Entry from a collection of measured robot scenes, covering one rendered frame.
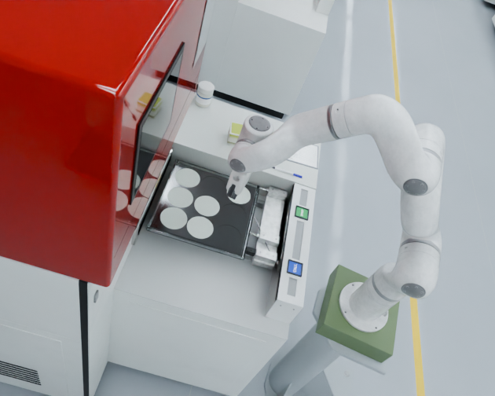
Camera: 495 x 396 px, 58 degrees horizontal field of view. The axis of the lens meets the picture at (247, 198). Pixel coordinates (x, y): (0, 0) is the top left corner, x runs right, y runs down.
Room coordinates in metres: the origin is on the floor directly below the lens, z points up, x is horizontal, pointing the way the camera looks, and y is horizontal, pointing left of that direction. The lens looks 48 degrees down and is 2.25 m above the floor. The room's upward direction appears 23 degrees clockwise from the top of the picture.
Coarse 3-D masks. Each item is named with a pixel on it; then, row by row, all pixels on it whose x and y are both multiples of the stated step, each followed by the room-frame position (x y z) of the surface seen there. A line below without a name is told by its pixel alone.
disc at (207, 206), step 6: (198, 198) 1.09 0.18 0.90; (204, 198) 1.11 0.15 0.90; (210, 198) 1.12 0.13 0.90; (198, 204) 1.06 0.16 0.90; (204, 204) 1.08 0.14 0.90; (210, 204) 1.09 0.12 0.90; (216, 204) 1.10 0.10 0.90; (198, 210) 1.04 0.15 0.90; (204, 210) 1.05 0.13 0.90; (210, 210) 1.06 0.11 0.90; (216, 210) 1.07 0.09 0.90
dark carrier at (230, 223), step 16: (208, 176) 1.22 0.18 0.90; (192, 192) 1.11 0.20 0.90; (208, 192) 1.14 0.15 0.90; (224, 192) 1.17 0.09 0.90; (160, 208) 0.98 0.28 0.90; (192, 208) 1.04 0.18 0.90; (224, 208) 1.10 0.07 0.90; (240, 208) 1.13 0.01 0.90; (160, 224) 0.91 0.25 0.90; (224, 224) 1.03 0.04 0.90; (240, 224) 1.06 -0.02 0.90; (208, 240) 0.93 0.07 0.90; (224, 240) 0.96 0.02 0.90; (240, 240) 0.99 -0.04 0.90
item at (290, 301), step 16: (304, 192) 1.30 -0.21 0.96; (288, 224) 1.10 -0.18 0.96; (304, 224) 1.13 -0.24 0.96; (288, 240) 1.03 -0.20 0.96; (304, 240) 1.06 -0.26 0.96; (288, 256) 0.96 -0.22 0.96; (304, 256) 0.99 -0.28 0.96; (304, 272) 0.93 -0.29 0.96; (288, 288) 0.84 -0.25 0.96; (304, 288) 0.86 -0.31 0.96; (288, 304) 0.78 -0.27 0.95; (288, 320) 0.79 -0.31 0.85
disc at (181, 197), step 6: (168, 192) 1.06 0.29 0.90; (174, 192) 1.07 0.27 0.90; (180, 192) 1.08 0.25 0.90; (186, 192) 1.09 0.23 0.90; (168, 198) 1.03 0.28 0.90; (174, 198) 1.05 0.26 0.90; (180, 198) 1.06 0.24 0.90; (186, 198) 1.07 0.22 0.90; (192, 198) 1.08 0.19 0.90; (174, 204) 1.02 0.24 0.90; (180, 204) 1.03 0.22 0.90; (186, 204) 1.04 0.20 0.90
